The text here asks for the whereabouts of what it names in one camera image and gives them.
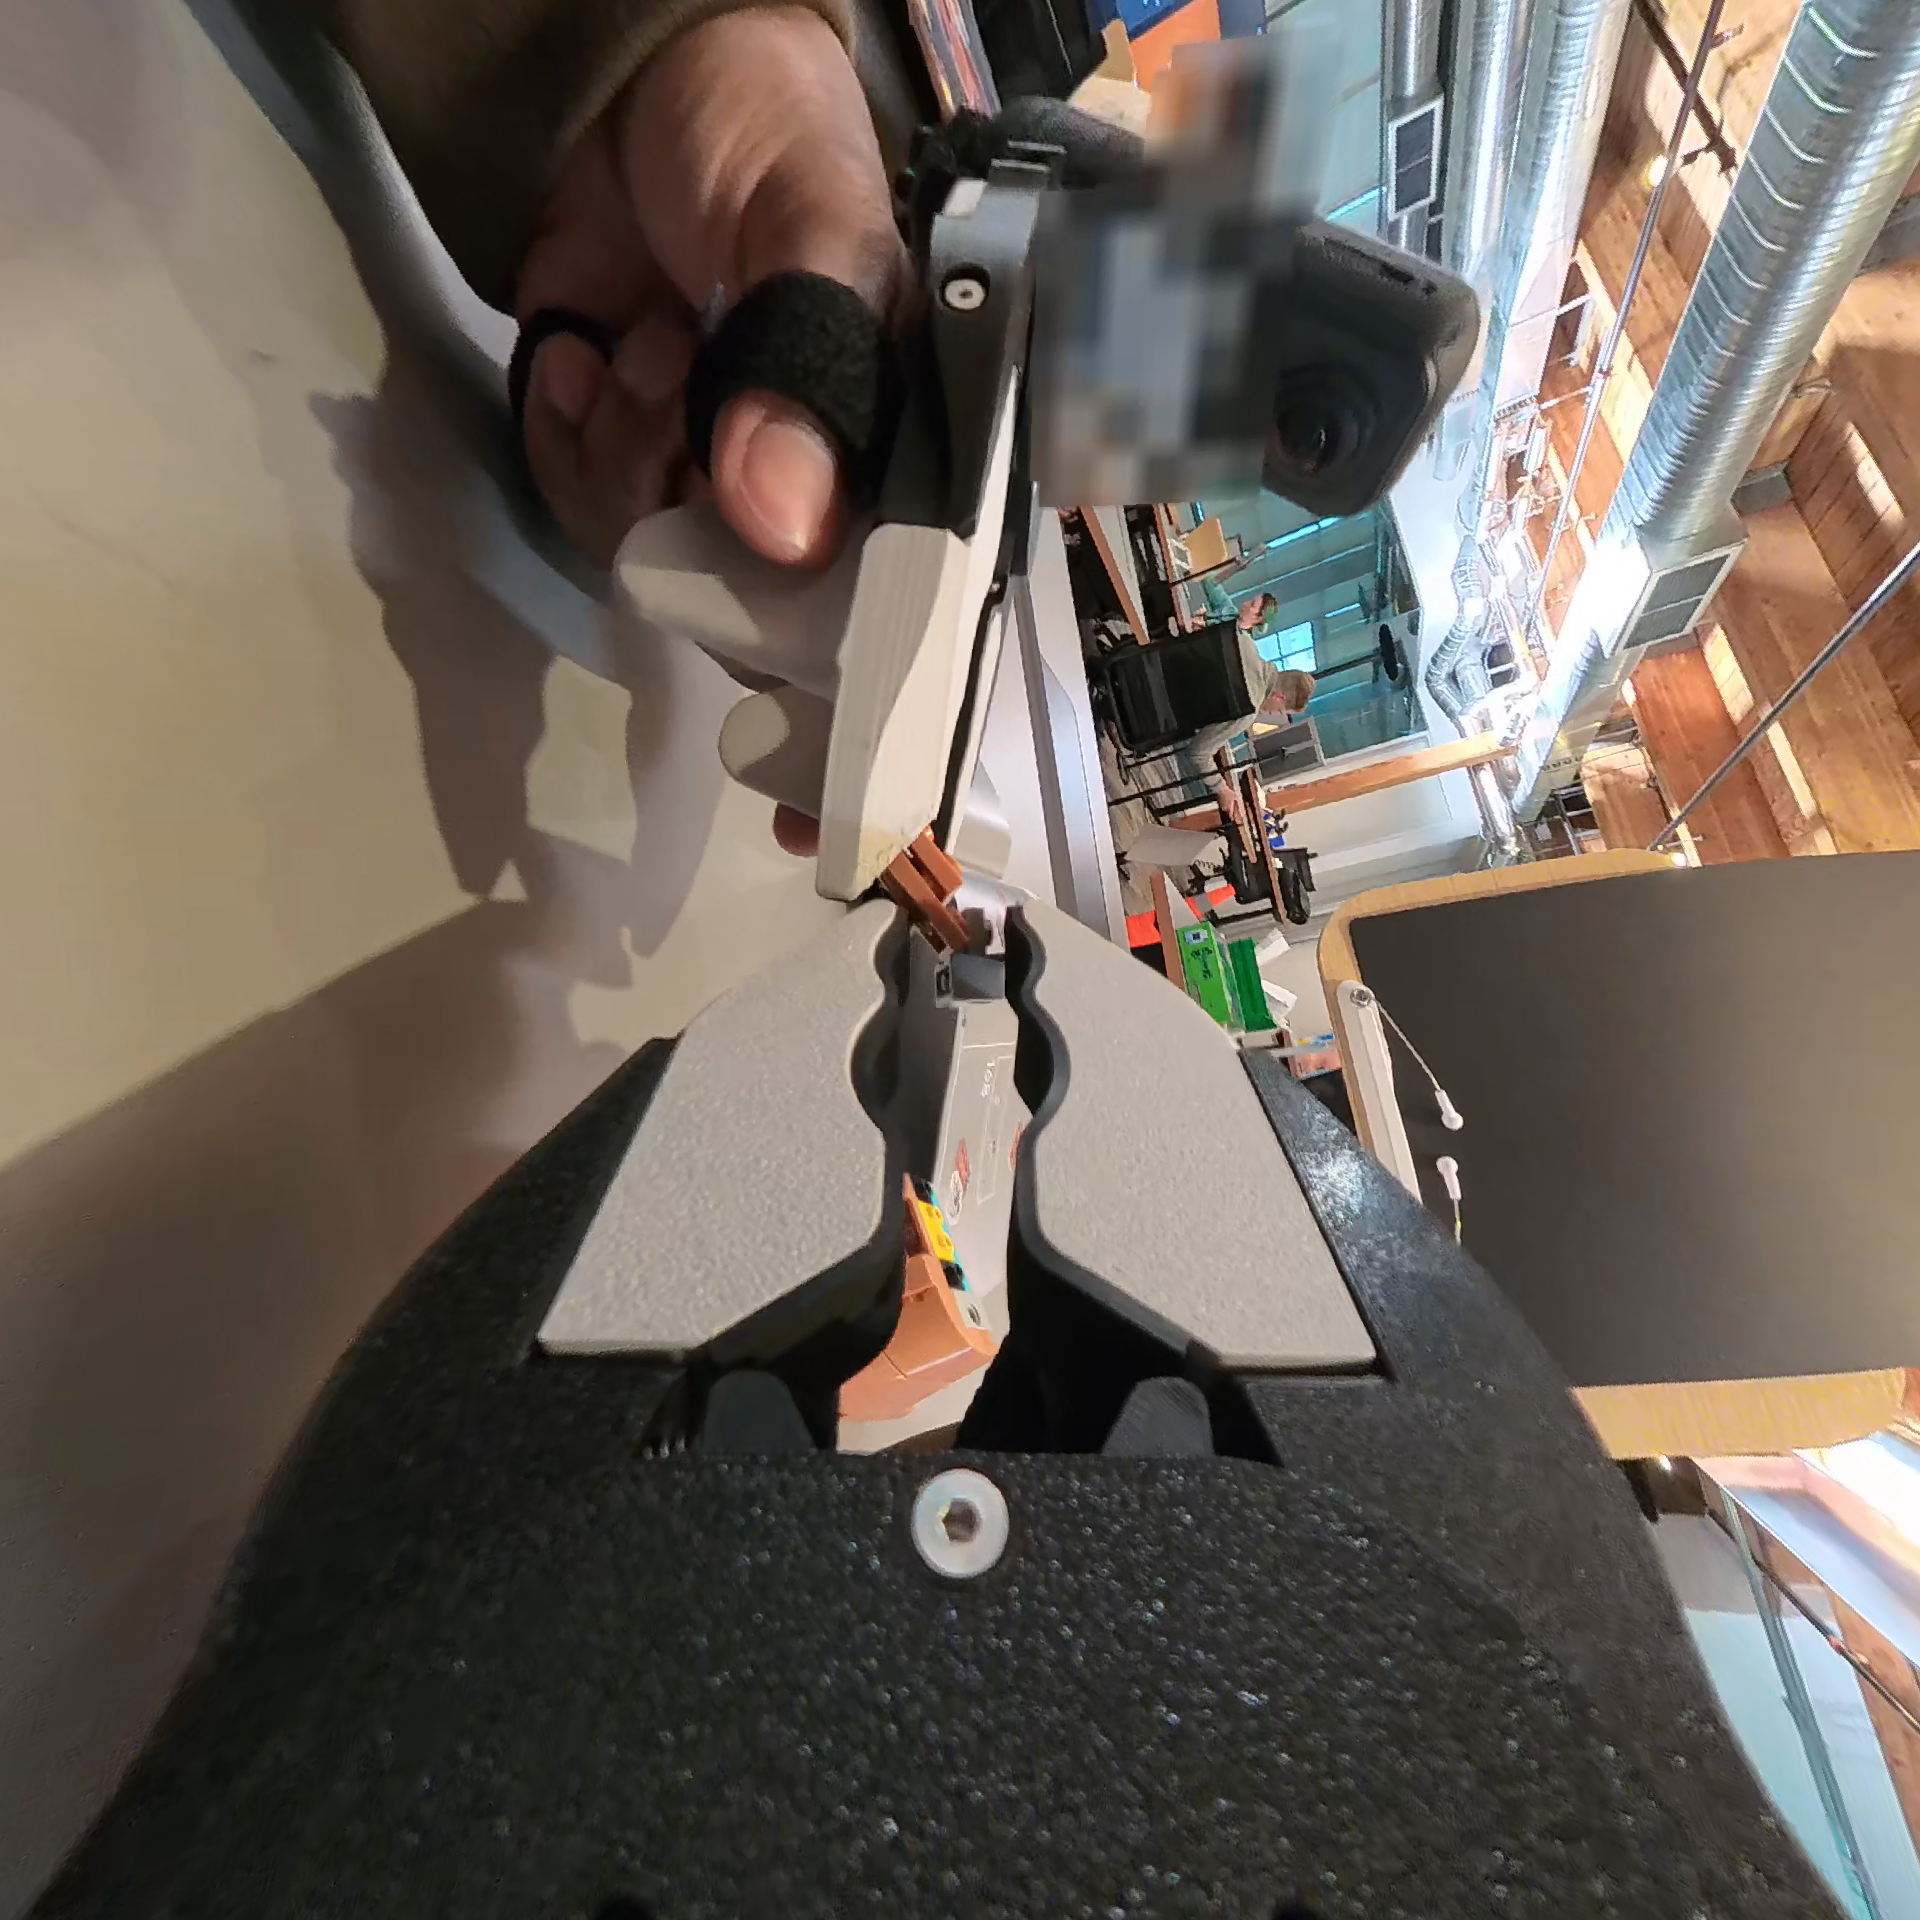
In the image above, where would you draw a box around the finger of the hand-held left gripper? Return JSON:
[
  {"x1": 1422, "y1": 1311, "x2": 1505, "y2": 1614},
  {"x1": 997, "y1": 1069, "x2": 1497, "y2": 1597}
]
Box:
[
  {"x1": 949, "y1": 815, "x2": 1040, "y2": 913},
  {"x1": 817, "y1": 366, "x2": 1040, "y2": 903}
]

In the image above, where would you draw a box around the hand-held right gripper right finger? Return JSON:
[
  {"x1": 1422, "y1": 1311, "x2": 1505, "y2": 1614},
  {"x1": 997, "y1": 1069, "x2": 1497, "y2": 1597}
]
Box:
[{"x1": 1003, "y1": 904, "x2": 1383, "y2": 1374}]

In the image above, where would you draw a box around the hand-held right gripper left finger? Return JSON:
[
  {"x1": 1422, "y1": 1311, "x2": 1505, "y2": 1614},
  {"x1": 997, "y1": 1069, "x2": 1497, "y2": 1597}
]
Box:
[{"x1": 536, "y1": 904, "x2": 921, "y2": 1368}]

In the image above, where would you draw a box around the orange brick plate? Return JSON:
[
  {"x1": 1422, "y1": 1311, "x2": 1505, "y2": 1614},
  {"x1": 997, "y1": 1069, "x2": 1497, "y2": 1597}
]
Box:
[{"x1": 882, "y1": 829, "x2": 975, "y2": 955}]

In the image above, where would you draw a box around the grey instruction booklet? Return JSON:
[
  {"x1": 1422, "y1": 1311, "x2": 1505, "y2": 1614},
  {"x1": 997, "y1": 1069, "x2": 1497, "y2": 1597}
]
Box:
[{"x1": 896, "y1": 996, "x2": 1040, "y2": 1353}]

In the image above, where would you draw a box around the grey desk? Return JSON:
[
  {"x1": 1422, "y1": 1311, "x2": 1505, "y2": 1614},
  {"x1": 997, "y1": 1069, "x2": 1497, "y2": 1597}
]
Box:
[{"x1": 0, "y1": 0, "x2": 1143, "y2": 1920}]

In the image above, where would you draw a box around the person's left hand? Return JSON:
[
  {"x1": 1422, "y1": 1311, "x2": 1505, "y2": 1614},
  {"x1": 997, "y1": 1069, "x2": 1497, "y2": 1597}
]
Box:
[{"x1": 511, "y1": 12, "x2": 918, "y2": 571}]

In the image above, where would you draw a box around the green printed box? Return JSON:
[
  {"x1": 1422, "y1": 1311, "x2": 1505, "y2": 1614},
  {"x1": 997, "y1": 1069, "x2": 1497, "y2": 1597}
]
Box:
[{"x1": 1174, "y1": 922, "x2": 1292, "y2": 1039}]

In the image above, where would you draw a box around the black office chair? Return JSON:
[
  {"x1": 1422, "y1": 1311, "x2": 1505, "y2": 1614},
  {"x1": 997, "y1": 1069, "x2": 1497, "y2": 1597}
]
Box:
[{"x1": 1102, "y1": 622, "x2": 1254, "y2": 752}]

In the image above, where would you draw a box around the black panel with wooden rim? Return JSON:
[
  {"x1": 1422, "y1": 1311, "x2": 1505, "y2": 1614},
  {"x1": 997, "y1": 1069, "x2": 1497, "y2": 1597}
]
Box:
[{"x1": 1316, "y1": 846, "x2": 1920, "y2": 1464}]

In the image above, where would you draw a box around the white bracket bar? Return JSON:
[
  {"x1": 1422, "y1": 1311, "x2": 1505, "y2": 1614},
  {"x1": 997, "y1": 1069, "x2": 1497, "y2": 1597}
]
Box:
[{"x1": 1333, "y1": 982, "x2": 1429, "y2": 1202}]

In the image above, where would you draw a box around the silver ventilation duct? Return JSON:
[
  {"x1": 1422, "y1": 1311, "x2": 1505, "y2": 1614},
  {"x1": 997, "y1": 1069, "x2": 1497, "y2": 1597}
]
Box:
[
  {"x1": 1514, "y1": 0, "x2": 1920, "y2": 820},
  {"x1": 1381, "y1": 0, "x2": 1668, "y2": 303}
]

